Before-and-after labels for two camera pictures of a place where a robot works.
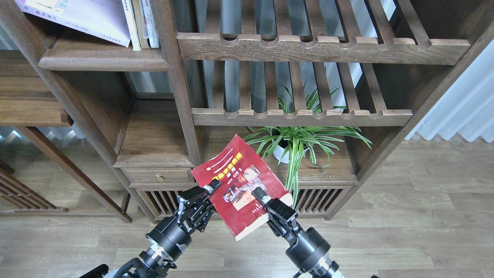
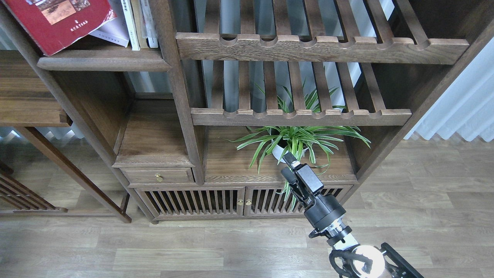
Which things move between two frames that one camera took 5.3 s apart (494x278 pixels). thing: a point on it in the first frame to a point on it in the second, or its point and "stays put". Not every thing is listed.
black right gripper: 310,247 to 326,208
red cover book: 239,169 to 48,24
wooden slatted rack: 18,194 stays put
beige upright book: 137,5 stays put
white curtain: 467,109 stays put
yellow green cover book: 132,24 stays put
